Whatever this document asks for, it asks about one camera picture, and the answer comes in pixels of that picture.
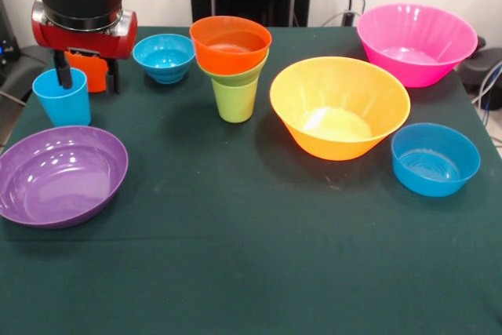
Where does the grey cable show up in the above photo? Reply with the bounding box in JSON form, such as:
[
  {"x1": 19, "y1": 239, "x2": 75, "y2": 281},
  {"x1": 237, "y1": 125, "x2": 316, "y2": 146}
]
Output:
[{"x1": 470, "y1": 58, "x2": 502, "y2": 116}]

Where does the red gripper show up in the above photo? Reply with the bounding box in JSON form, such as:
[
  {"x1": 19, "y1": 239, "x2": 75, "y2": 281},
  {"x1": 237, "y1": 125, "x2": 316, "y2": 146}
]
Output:
[{"x1": 31, "y1": 0, "x2": 139, "y2": 96}]

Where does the blue round bowl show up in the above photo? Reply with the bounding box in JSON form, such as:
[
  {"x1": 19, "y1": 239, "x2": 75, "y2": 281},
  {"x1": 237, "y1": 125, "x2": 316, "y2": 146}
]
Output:
[{"x1": 391, "y1": 122, "x2": 482, "y2": 198}]

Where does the green stepped bowl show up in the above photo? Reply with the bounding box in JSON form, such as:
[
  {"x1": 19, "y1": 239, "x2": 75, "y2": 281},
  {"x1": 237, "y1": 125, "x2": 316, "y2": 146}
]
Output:
[{"x1": 195, "y1": 50, "x2": 270, "y2": 87}]

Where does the black computer case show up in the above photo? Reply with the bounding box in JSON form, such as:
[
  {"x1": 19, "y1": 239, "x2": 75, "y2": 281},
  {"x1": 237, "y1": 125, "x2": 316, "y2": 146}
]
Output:
[{"x1": 0, "y1": 0, "x2": 21, "y2": 86}]

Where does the white cable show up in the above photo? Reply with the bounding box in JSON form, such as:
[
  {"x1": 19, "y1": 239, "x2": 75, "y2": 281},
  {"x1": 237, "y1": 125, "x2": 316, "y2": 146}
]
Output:
[{"x1": 319, "y1": 10, "x2": 360, "y2": 27}]

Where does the green plastic cup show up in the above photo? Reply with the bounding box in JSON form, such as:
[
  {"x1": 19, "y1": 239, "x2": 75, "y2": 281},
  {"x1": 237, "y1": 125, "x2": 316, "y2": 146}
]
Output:
[{"x1": 210, "y1": 77, "x2": 259, "y2": 123}]

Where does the black equipment base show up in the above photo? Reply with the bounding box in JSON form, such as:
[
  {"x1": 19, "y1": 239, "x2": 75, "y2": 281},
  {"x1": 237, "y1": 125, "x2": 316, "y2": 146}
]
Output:
[{"x1": 457, "y1": 35, "x2": 502, "y2": 95}]

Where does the orange plastic cup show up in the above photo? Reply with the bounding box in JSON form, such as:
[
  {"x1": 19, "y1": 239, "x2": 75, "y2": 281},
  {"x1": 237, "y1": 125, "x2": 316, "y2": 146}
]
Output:
[{"x1": 64, "y1": 50, "x2": 110, "y2": 94}]

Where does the large purple bowl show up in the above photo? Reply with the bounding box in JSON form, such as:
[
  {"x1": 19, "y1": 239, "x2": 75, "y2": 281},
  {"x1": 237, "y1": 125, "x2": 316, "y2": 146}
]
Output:
[{"x1": 0, "y1": 125, "x2": 129, "y2": 230}]

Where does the large yellow-orange bowl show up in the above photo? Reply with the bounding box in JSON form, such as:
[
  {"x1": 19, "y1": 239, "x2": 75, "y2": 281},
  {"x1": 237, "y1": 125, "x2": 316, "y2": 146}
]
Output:
[{"x1": 269, "y1": 56, "x2": 412, "y2": 162}]

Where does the orange round bowl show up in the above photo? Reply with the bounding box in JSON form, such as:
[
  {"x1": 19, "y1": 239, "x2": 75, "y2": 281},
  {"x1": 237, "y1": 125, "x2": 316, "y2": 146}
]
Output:
[{"x1": 189, "y1": 15, "x2": 273, "y2": 76}]

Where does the large pink bowl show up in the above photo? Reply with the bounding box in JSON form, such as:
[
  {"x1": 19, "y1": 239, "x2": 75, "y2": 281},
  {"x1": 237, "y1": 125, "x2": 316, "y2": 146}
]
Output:
[{"x1": 355, "y1": 2, "x2": 479, "y2": 89}]

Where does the light blue stepped bowl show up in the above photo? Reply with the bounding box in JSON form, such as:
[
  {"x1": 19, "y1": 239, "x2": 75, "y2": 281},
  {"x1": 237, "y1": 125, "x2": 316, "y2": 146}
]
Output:
[{"x1": 132, "y1": 33, "x2": 196, "y2": 85}]

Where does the blue plastic cup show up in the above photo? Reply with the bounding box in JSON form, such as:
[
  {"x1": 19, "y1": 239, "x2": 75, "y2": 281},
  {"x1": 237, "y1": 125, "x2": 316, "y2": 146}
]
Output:
[{"x1": 31, "y1": 67, "x2": 93, "y2": 128}]

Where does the dark green tablecloth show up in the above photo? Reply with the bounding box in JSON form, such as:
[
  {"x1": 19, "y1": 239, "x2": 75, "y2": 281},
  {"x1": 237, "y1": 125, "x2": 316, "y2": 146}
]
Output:
[{"x1": 0, "y1": 25, "x2": 502, "y2": 335}]

